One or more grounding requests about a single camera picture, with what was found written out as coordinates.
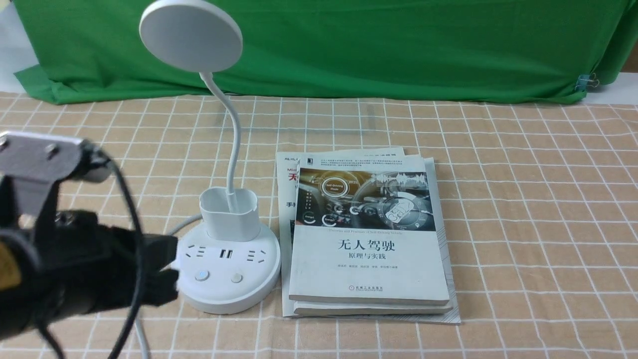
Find white desk lamp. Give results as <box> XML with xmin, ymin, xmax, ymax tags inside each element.
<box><xmin>139</xmin><ymin>0</ymin><xmax>281</xmax><ymax>315</ymax></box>

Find white lamp power cord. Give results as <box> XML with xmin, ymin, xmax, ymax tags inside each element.
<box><xmin>134</xmin><ymin>214</ymin><xmax>203</xmax><ymax>359</ymax></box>

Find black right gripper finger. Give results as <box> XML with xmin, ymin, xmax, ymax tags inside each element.
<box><xmin>145</xmin><ymin>235</ymin><xmax>178</xmax><ymax>272</ymax></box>
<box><xmin>142</xmin><ymin>269</ymin><xmax>178</xmax><ymax>307</ymax></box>

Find binder clip on backdrop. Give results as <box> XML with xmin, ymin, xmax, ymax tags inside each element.
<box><xmin>574</xmin><ymin>73</ymin><xmax>600</xmax><ymax>92</ymax></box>

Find tan checkered tablecloth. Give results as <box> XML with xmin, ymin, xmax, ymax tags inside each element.
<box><xmin>0</xmin><ymin>92</ymin><xmax>638</xmax><ymax>359</ymax></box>

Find middle white book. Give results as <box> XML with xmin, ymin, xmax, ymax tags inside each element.
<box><xmin>277</xmin><ymin>154</ymin><xmax>453</xmax><ymax>316</ymax></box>

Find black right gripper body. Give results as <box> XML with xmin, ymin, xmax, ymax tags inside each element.
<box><xmin>1</xmin><ymin>211</ymin><xmax>149</xmax><ymax>340</ymax></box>

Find top white self-driving book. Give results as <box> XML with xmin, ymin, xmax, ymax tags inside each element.
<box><xmin>289</xmin><ymin>162</ymin><xmax>451</xmax><ymax>305</ymax></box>

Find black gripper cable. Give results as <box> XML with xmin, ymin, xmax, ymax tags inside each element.
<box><xmin>30</xmin><ymin>150</ymin><xmax>146</xmax><ymax>359</ymax></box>

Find green backdrop cloth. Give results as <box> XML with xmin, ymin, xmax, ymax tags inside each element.
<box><xmin>14</xmin><ymin>0</ymin><xmax>637</xmax><ymax>104</ymax></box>

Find bottom grey paperback book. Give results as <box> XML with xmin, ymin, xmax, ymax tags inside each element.
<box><xmin>276</xmin><ymin>147</ymin><xmax>461</xmax><ymax>325</ymax></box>

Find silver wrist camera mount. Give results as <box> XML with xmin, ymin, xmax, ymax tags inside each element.
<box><xmin>0</xmin><ymin>131</ymin><xmax>112</xmax><ymax>227</ymax></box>

